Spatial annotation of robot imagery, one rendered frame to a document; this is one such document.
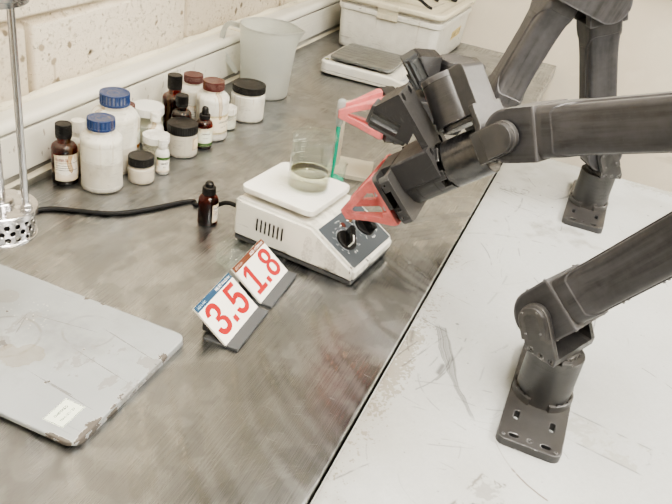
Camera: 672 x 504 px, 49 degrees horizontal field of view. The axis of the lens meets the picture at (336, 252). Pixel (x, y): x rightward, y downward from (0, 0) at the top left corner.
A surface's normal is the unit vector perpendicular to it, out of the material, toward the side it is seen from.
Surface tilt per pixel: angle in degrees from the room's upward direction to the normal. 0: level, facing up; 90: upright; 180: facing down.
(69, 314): 0
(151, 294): 0
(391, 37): 93
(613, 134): 93
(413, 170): 95
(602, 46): 101
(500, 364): 0
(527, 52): 89
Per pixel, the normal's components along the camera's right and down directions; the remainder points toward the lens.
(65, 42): 0.92, 0.31
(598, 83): 0.11, 0.54
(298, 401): 0.15, -0.85
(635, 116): -0.74, 0.20
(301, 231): -0.48, 0.39
